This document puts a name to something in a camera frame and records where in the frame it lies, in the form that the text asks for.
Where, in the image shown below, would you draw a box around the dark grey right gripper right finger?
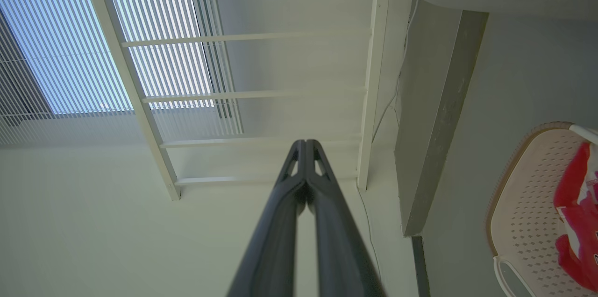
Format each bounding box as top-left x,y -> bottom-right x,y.
306,140 -> 386,297

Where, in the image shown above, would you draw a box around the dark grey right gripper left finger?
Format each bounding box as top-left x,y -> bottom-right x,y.
227,140 -> 307,297

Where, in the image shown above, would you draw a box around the beige perforated plastic laundry basket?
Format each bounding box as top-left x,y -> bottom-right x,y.
486,122 -> 598,297

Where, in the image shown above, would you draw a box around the black baseboard strip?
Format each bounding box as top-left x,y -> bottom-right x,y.
411,235 -> 432,297

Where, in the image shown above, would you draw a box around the white wooden ladder rack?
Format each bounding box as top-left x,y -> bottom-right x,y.
77,0 -> 396,201

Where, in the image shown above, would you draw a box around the grey concrete ledge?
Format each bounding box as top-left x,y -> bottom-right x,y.
394,0 -> 489,237

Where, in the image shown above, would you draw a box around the red basketball jersey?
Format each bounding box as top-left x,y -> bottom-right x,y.
554,142 -> 598,293

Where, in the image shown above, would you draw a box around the white window blinds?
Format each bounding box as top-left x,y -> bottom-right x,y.
0,0 -> 244,146

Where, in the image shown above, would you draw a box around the thin white cable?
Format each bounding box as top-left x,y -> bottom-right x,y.
357,0 -> 419,283

